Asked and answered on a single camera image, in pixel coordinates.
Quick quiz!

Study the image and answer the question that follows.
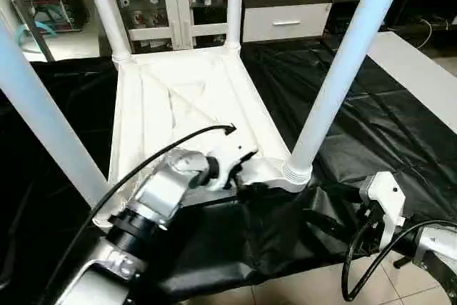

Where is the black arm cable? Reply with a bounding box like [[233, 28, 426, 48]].
[[36, 124, 238, 305], [340, 205, 457, 301]]

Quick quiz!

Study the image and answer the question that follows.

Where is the black work mat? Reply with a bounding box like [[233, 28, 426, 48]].
[[0, 36, 457, 302]]

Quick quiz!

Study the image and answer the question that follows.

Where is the teal stand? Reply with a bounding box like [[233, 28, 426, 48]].
[[21, 5, 66, 37]]

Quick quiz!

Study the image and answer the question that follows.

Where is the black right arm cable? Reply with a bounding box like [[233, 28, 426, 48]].
[[340, 205, 457, 301]]

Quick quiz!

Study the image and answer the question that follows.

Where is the white drawer unit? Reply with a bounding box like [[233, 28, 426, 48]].
[[241, 4, 333, 44]]

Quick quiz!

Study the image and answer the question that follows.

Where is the black tripod leg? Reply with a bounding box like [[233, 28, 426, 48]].
[[393, 254, 416, 270]]

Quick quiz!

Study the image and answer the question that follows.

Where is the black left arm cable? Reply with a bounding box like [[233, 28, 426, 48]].
[[36, 124, 238, 305]]

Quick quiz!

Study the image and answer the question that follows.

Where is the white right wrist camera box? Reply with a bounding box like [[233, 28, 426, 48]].
[[358, 171, 408, 251]]

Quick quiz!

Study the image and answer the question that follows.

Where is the white glass door cabinet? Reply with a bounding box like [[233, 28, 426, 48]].
[[100, 0, 247, 51]]

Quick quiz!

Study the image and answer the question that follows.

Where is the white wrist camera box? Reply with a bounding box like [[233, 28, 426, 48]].
[[203, 132, 259, 191], [358, 171, 408, 251]]

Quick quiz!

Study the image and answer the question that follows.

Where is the white plastic table top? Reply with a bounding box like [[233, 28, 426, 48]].
[[93, 42, 315, 231]]

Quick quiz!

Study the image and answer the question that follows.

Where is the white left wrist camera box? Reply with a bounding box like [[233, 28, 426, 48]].
[[203, 132, 259, 191]]

